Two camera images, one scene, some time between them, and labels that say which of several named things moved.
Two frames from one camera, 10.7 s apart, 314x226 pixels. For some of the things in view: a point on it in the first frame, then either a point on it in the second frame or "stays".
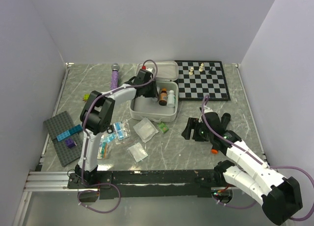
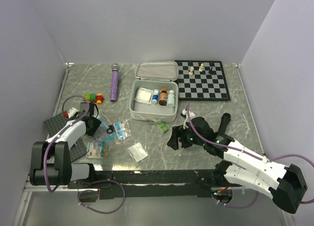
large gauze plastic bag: x=145 y=129 to x=144 y=95
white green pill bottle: x=171 y=99 stays
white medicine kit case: x=164 y=109 stays
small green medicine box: x=163 y=127 stays
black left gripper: x=154 y=93 to x=96 y=123
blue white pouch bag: x=108 y=138 stays
